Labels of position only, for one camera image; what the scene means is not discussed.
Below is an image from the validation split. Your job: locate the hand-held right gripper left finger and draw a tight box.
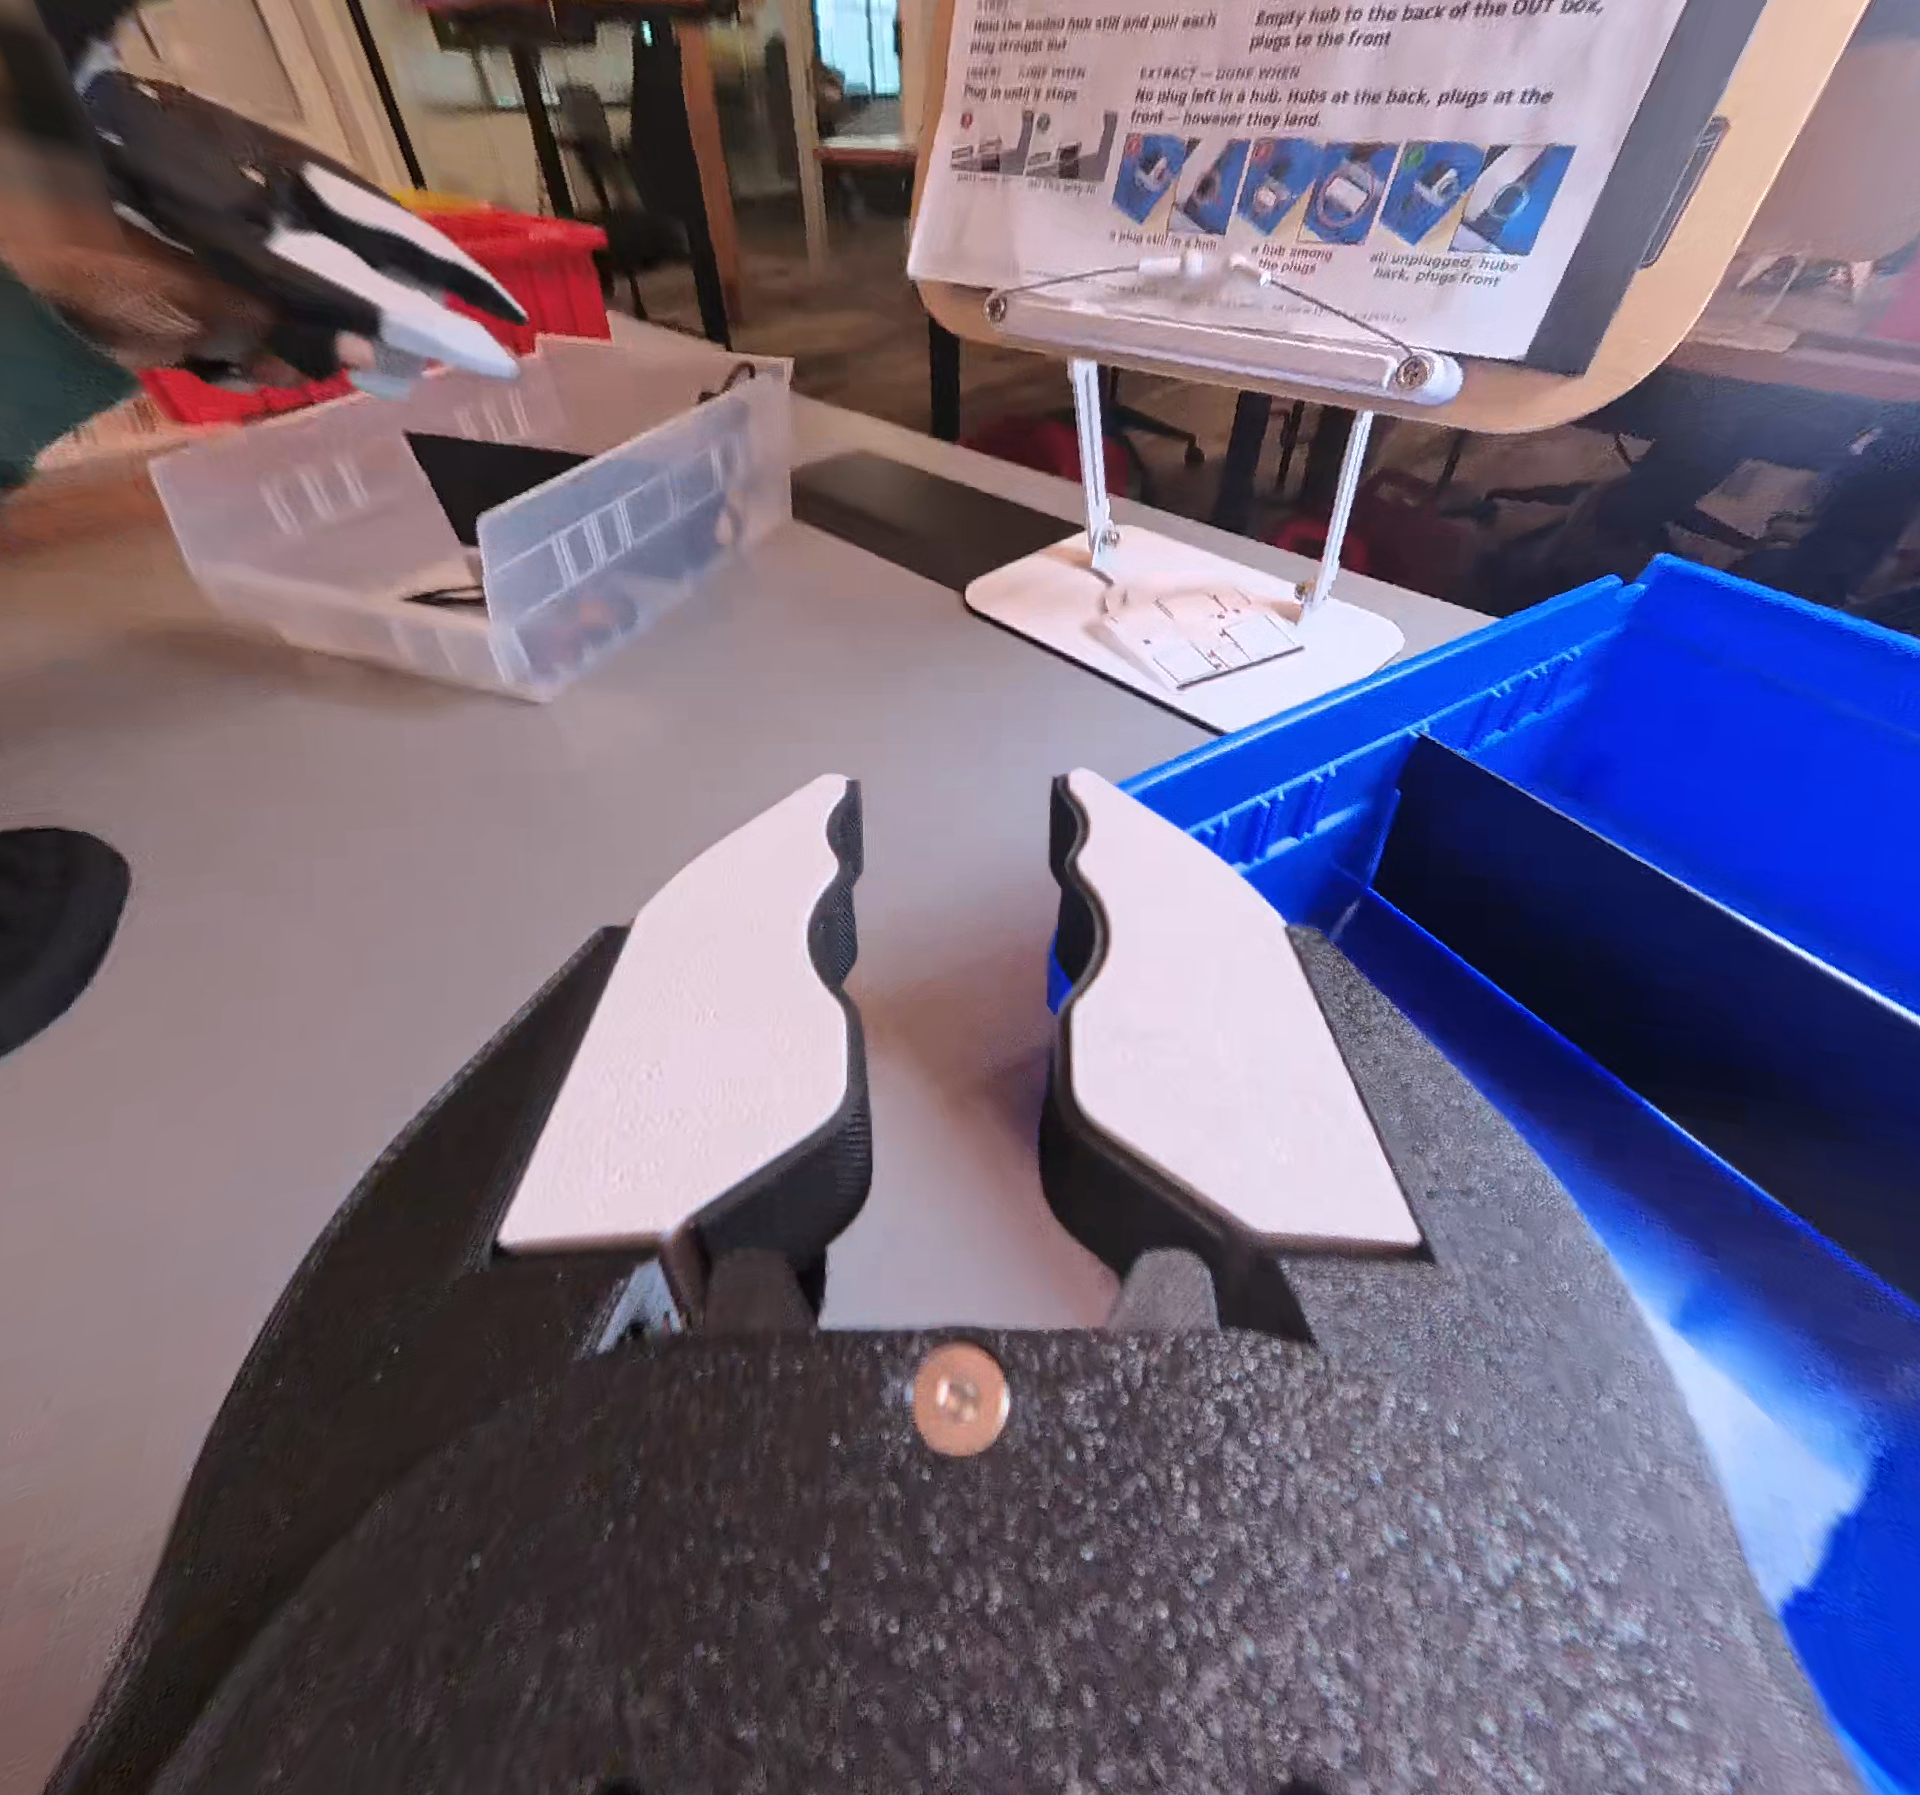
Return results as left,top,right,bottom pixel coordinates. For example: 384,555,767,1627
493,771,875,1287

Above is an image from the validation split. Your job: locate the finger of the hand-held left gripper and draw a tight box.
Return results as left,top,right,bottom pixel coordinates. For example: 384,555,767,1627
292,163,531,327
272,229,523,395

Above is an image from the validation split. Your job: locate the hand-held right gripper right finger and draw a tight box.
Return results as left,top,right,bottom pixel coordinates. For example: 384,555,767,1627
1037,769,1427,1271

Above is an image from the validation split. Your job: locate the clear plastic bin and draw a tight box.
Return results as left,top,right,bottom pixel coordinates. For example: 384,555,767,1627
150,351,797,705

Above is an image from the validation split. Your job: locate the blue plastic bin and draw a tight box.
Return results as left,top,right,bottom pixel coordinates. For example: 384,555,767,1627
1049,553,1920,1795

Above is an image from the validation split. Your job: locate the person's left forearm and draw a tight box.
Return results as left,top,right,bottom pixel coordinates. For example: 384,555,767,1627
0,261,139,491

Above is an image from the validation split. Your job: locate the person's left hand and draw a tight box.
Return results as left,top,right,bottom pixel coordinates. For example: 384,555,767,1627
71,247,289,367

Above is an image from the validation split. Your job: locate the red plastic bin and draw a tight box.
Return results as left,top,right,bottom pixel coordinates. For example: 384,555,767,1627
141,207,609,429

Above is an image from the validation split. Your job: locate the black divider panel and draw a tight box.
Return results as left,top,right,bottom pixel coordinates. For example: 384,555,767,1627
403,433,594,549
1371,737,1920,1227

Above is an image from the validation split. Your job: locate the wooden standing desk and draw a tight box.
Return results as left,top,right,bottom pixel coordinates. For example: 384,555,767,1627
403,0,751,341

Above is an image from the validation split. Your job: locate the white document stand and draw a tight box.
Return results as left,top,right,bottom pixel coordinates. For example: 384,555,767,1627
906,0,1883,735

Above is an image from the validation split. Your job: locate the black mesh armrest pad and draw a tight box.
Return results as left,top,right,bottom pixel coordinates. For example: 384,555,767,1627
0,827,132,1057

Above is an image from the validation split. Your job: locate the printed instruction sheet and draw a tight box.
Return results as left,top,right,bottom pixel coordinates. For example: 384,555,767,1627
906,0,1741,363

